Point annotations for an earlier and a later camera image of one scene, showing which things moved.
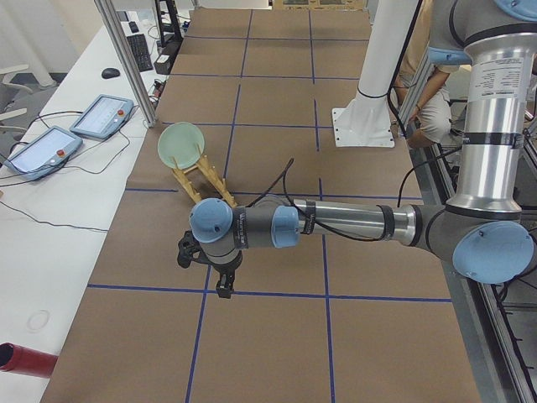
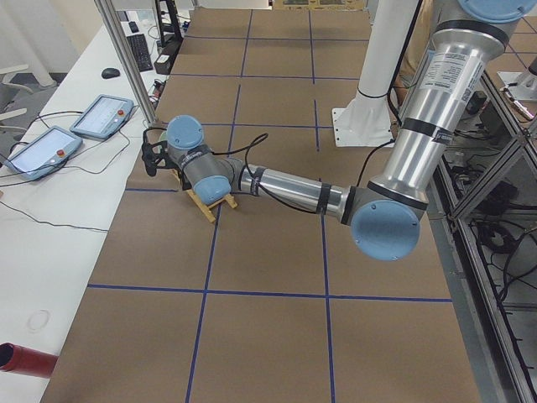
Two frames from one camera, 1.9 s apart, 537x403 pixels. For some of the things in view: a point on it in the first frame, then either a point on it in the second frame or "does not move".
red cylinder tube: x=21 y=359 does not move
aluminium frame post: x=114 y=32 does not move
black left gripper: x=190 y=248 → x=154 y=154
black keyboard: x=139 y=48 does not move
